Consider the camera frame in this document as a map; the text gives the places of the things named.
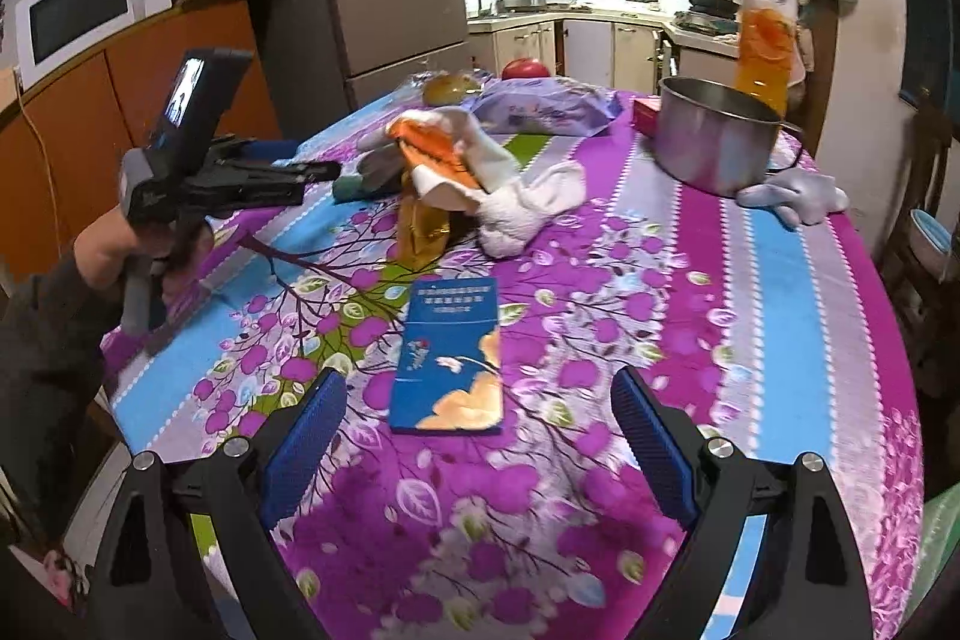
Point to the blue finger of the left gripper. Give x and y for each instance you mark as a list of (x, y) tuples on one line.
[(269, 151), (285, 184)]

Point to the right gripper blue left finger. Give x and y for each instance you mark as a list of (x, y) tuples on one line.
[(149, 580)]

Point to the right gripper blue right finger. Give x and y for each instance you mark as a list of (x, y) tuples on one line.
[(807, 580)]

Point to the green scouring pad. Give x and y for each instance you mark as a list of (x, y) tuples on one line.
[(378, 175)]

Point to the gold foil wrapper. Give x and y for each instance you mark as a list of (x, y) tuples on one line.
[(422, 230)]

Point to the white work glove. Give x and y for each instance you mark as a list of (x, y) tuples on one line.
[(490, 163)]

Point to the white cloth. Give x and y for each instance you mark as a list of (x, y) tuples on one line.
[(512, 216)]

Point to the blue carton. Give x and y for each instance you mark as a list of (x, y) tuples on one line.
[(448, 376)]

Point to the orange white snack wrapper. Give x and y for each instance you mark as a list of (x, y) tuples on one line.
[(436, 171)]

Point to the person's left forearm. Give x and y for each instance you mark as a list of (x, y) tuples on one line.
[(52, 368)]

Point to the green lined trash bucket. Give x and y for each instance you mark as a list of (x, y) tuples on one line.
[(939, 536)]

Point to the person's left hand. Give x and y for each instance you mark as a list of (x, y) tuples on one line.
[(101, 250)]

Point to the phone on left gripper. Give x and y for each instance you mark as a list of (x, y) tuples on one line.
[(204, 88)]

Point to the orange wooden cabinet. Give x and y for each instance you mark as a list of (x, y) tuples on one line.
[(63, 140)]

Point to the bread in plastic bag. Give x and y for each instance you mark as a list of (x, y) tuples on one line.
[(450, 89)]

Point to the white microwave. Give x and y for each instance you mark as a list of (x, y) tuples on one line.
[(51, 32)]

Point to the floral purple tablecloth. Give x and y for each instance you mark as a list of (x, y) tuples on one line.
[(781, 340)]

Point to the red apple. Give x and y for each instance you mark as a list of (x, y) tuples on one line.
[(526, 68)]

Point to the purple snack bag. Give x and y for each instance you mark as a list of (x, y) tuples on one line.
[(551, 106)]

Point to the dark wooden chair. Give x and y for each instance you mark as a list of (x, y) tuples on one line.
[(925, 309)]

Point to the blue basin on chair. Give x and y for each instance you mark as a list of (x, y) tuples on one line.
[(931, 244)]

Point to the red small box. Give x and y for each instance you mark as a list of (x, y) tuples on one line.
[(645, 114)]

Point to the grey glove beside pot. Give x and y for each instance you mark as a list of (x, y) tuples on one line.
[(797, 197)]

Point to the steel pot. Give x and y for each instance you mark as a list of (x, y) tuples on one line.
[(720, 140)]

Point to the orange juice bottle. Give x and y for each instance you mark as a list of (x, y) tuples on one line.
[(767, 36)]

